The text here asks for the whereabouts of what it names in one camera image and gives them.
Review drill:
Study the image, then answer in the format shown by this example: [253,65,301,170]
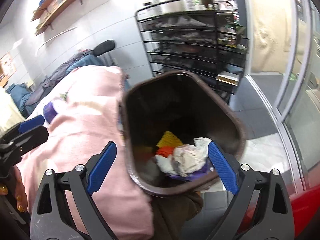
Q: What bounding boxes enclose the wooden wall shelves with boxes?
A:
[36,0,73,29]

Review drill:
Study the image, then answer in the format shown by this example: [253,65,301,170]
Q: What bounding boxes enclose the purple paper cup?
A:
[43,102,60,123]

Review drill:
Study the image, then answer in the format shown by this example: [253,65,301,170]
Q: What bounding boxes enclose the brown cloth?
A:
[150,191,204,240]

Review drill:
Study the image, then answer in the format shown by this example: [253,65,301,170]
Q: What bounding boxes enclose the red plastic object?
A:
[237,186,320,240]

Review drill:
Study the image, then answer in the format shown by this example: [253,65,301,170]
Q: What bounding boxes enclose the person's left hand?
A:
[0,166,29,214]

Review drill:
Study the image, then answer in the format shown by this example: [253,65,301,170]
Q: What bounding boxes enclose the paper covered glass partition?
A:
[240,0,320,180]

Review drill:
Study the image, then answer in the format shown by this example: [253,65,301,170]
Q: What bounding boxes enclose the orange foam fruit net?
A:
[157,147,174,157]

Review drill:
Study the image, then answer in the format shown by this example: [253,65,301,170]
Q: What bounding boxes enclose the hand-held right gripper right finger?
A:
[207,141,292,240]

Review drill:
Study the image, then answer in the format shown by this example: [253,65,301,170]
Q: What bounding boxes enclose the purple plastic bag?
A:
[172,164,215,180]

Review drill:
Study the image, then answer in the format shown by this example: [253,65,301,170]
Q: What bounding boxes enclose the white plastic bag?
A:
[155,137,213,177]

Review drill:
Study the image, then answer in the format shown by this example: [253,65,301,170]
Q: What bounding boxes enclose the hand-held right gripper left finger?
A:
[30,141,117,240]

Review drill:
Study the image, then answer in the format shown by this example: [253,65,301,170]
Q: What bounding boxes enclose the dark brown trash bin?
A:
[117,71,248,197]

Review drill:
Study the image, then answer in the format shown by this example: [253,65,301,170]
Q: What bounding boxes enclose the white cardboard box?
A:
[216,71,242,87]

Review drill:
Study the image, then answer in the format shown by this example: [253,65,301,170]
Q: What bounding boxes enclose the grey blanket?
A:
[25,50,94,105]

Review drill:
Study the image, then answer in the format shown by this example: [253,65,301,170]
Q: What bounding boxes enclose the yellow foam fruit net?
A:
[157,131,184,148]

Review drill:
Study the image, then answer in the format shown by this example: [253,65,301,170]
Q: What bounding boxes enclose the wooden wall shelf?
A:
[30,0,65,22]
[34,0,100,36]

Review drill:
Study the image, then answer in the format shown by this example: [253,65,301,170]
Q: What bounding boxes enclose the pink polka dot blanket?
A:
[17,65,154,240]

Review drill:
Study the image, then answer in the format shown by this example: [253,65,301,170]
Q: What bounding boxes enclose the wall poster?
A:
[0,52,17,77]

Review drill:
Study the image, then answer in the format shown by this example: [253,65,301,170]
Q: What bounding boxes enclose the cream cloth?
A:
[0,87,25,132]

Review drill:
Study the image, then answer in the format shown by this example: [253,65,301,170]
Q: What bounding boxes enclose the black stool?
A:
[94,40,119,67]

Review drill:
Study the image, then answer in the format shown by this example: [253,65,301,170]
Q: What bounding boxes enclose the blue quilt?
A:
[5,84,33,118]

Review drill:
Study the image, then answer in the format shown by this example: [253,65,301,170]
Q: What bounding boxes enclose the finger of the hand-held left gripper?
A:
[4,115,46,140]
[10,125,49,155]

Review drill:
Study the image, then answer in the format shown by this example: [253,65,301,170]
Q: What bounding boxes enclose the black wire rolling cart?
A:
[135,1,250,104]

